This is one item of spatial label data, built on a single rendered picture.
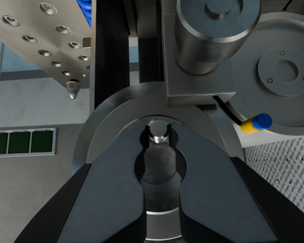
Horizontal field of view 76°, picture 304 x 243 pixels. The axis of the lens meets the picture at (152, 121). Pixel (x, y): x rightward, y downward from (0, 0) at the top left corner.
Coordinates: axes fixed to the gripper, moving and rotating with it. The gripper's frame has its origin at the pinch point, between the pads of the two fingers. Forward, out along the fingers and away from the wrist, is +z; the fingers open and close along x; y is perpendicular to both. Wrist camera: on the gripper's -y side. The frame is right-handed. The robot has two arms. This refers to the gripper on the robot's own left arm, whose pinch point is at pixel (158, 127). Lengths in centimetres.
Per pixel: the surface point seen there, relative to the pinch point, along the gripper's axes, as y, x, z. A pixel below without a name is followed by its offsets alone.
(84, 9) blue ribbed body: -7.8, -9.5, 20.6
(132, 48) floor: 24, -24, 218
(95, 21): -6.2, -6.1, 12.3
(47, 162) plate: 24.7, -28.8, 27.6
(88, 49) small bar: -1.8, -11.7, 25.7
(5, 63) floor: 34, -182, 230
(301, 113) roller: 1.8, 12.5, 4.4
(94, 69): -2.0, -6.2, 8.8
